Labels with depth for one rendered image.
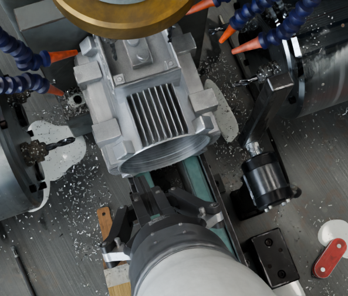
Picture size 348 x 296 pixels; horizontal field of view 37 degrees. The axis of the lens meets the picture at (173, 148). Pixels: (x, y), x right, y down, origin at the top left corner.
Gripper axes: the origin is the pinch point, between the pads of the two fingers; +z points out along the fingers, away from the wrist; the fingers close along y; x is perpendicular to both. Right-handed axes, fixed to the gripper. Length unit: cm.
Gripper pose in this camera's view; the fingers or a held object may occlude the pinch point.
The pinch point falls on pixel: (145, 195)
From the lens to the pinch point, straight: 64.2
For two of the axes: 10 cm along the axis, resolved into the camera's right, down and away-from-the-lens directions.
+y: -9.4, 3.2, -1.1
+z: -1.9, -2.2, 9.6
